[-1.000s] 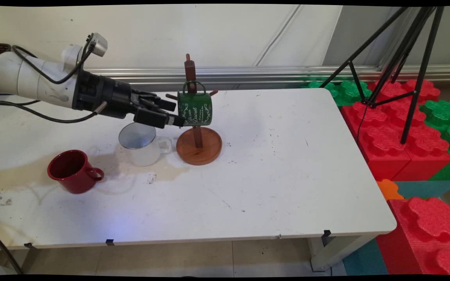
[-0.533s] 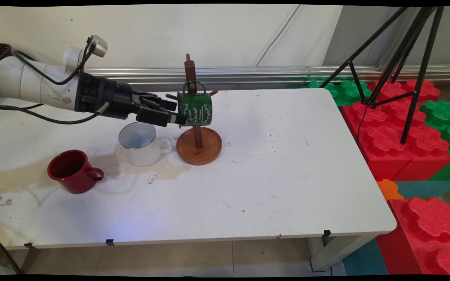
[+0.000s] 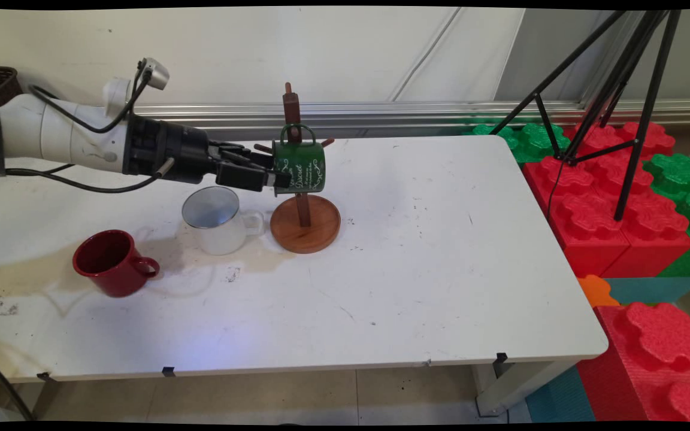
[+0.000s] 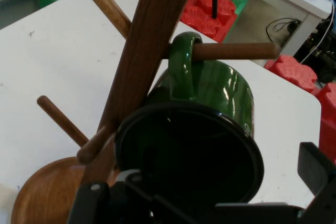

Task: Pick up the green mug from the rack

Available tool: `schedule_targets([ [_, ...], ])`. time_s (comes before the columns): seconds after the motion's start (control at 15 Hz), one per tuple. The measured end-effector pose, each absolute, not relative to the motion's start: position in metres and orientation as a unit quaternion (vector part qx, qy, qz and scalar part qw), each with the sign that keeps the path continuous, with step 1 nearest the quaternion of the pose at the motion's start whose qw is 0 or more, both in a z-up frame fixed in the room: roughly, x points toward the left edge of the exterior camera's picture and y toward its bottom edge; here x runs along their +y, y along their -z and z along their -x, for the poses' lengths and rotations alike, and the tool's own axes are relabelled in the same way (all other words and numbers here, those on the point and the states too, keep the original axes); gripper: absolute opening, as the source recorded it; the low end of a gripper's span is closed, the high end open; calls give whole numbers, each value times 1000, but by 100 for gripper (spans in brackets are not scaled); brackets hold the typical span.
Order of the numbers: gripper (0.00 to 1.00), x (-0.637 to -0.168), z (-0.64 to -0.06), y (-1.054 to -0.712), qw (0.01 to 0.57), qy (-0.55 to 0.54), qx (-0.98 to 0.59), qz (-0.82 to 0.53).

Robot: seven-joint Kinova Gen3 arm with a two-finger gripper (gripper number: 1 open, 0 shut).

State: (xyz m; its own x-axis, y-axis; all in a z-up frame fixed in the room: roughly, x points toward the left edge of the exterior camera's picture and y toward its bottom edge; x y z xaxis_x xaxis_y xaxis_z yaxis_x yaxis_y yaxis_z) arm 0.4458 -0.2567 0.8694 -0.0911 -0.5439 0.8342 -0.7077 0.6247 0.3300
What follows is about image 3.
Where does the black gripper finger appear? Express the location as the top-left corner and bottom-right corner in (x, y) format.
(207, 141), (276, 170)
(215, 159), (292, 193)

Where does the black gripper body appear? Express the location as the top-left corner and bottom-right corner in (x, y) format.
(122, 114), (221, 186)

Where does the green printed enamel mug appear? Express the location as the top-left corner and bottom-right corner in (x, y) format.
(271, 123), (327, 198)

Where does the white enamel mug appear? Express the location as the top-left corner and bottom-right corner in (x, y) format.
(181, 186), (266, 257)

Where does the brown wooden mug tree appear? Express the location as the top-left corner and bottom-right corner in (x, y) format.
(253, 82), (342, 255)

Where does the red ceramic mug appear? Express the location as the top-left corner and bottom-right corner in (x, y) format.
(72, 229), (161, 298)

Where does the green foam block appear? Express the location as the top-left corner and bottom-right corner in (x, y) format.
(643, 153), (690, 278)
(462, 117), (572, 164)

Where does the white table leg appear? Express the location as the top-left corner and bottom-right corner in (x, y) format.
(472, 358), (579, 418)

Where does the red foam block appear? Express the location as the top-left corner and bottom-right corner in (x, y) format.
(576, 301), (690, 423)
(564, 122), (690, 280)
(522, 156), (632, 280)

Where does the orange foam piece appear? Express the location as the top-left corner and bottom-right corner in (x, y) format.
(577, 275), (621, 309)

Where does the teal foam block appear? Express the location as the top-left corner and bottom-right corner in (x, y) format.
(525, 366), (596, 423)

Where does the black tripod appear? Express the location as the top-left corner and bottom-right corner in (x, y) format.
(489, 8), (682, 222)

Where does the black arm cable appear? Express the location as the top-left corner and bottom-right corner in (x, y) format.
(0, 63), (173, 195)

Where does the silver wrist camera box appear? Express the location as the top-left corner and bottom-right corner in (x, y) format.
(137, 57), (171, 92)

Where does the aluminium rail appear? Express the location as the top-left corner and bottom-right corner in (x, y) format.
(132, 99), (690, 141)

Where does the white wall cable conduit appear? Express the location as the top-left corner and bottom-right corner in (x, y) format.
(389, 7), (464, 103)

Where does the thin black tripod cable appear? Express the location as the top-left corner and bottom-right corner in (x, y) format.
(546, 157), (565, 223)

